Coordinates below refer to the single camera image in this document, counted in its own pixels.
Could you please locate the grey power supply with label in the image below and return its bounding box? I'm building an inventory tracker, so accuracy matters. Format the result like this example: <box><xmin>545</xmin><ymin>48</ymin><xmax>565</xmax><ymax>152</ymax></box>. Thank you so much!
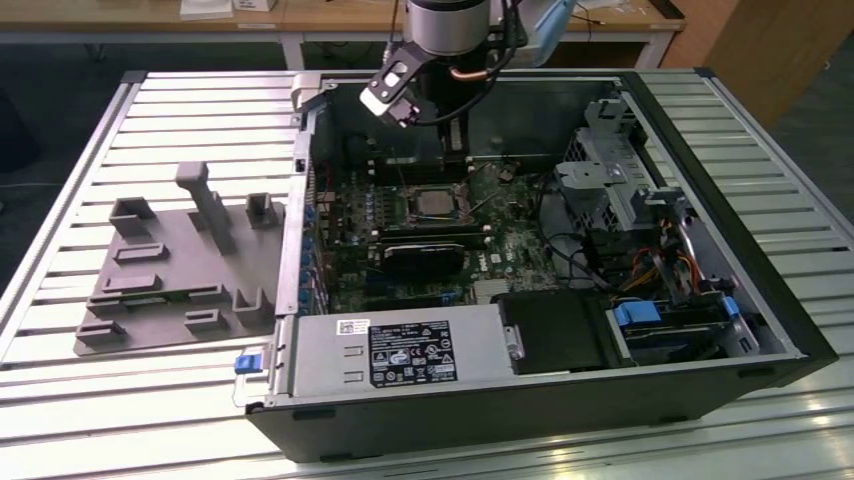
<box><xmin>266</xmin><ymin>304</ymin><xmax>519</xmax><ymax>401</ymax></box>

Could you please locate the wooden cabinet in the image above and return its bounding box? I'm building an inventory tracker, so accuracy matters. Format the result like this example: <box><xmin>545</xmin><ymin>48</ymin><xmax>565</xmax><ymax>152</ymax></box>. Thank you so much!
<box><xmin>660</xmin><ymin>0</ymin><xmax>854</xmax><ymax>131</ymax></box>

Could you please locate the long black RAM slot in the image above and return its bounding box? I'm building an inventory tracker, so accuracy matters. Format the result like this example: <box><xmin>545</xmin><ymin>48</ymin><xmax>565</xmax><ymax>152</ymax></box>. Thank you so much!
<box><xmin>379</xmin><ymin>223</ymin><xmax>487</xmax><ymax>235</ymax></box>
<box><xmin>374</xmin><ymin>233</ymin><xmax>490</xmax><ymax>247</ymax></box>

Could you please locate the yellow orange wire bundle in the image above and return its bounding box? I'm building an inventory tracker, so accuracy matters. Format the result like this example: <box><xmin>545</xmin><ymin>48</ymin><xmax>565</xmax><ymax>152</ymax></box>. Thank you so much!
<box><xmin>626</xmin><ymin>247</ymin><xmax>702</xmax><ymax>296</ymax></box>

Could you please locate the CPU socket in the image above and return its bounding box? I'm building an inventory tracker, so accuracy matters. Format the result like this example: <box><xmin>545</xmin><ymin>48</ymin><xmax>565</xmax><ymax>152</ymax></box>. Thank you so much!
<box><xmin>393</xmin><ymin>183</ymin><xmax>483</xmax><ymax>227</ymax></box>

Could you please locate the black graphics card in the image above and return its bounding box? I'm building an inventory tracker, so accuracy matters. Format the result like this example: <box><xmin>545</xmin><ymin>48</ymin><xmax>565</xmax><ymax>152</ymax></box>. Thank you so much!
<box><xmin>366</xmin><ymin>239</ymin><xmax>469</xmax><ymax>276</ymax></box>

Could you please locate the thin wire locking lever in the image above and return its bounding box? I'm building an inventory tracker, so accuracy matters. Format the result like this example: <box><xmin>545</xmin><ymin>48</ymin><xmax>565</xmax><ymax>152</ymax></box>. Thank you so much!
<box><xmin>391</xmin><ymin>147</ymin><xmax>413</xmax><ymax>202</ymax></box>

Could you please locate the blue disk carrier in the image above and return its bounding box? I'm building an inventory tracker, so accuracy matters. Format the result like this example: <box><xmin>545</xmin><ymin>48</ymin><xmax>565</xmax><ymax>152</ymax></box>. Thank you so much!
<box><xmin>610</xmin><ymin>298</ymin><xmax>742</xmax><ymax>361</ymax></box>

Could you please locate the pale blue teach pendant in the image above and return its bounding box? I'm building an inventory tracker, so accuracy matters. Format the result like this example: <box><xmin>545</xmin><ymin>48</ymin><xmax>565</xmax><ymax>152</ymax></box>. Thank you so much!
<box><xmin>519</xmin><ymin>0</ymin><xmax>576</xmax><ymax>66</ymax></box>

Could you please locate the grey parts rack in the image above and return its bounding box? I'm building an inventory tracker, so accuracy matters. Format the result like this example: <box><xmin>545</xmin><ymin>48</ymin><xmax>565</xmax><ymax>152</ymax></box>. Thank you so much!
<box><xmin>72</xmin><ymin>162</ymin><xmax>289</xmax><ymax>357</ymax></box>

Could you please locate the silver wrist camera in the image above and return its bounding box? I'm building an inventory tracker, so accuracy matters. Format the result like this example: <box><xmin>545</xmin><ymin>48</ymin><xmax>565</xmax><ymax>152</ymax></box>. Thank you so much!
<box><xmin>359</xmin><ymin>47</ymin><xmax>429</xmax><ymax>129</ymax></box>

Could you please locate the black plastic drive bay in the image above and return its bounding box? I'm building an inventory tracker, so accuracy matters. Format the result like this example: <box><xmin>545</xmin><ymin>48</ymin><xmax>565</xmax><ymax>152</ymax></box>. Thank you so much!
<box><xmin>497</xmin><ymin>289</ymin><xmax>633</xmax><ymax>376</ymax></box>

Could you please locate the green motherboard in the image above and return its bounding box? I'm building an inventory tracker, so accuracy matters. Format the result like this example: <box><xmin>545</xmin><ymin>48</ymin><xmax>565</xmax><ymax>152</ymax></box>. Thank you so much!
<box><xmin>313</xmin><ymin>172</ymin><xmax>562</xmax><ymax>316</ymax></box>

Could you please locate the silver chipset heatsink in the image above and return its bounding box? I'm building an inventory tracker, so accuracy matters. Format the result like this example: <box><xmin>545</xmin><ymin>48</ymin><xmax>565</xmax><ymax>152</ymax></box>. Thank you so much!
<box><xmin>470</xmin><ymin>279</ymin><xmax>513</xmax><ymax>304</ymax></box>

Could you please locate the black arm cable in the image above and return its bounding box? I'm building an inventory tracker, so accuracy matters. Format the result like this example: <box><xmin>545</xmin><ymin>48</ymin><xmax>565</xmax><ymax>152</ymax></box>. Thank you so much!
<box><xmin>493</xmin><ymin>0</ymin><xmax>533</xmax><ymax>69</ymax></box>

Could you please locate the grey metal drive cage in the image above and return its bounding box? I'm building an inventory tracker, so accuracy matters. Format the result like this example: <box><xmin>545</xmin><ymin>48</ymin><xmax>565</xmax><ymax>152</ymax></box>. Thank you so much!
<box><xmin>553</xmin><ymin>97</ymin><xmax>682</xmax><ymax>234</ymax></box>

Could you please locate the wooden desk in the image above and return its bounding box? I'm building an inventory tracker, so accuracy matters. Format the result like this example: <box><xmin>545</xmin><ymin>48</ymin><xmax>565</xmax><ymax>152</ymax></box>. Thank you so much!
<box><xmin>0</xmin><ymin>0</ymin><xmax>689</xmax><ymax>71</ymax></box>

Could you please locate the black cable bundle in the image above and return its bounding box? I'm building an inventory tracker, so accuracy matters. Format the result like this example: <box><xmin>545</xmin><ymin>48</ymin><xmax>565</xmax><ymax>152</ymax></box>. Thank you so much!
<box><xmin>537</xmin><ymin>214</ymin><xmax>646</xmax><ymax>294</ymax></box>

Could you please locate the silver CPU with green edge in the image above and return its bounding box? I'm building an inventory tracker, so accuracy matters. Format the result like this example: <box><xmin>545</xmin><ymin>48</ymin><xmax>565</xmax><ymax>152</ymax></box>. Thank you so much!
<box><xmin>407</xmin><ymin>189</ymin><xmax>455</xmax><ymax>217</ymax></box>

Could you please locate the black open PC case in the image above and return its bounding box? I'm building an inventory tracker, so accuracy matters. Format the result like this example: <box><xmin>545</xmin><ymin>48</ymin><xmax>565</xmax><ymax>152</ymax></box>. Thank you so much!
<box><xmin>233</xmin><ymin>67</ymin><xmax>841</xmax><ymax>464</ymax></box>

